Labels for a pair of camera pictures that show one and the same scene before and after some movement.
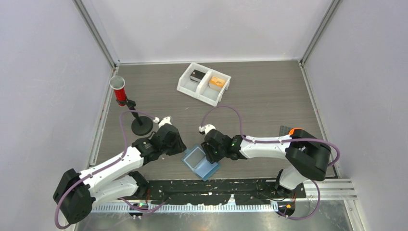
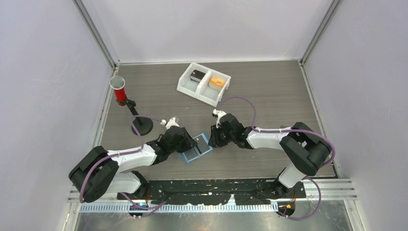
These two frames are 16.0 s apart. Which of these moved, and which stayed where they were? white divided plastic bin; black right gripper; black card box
Moved: black right gripper
Stayed: white divided plastic bin; black card box
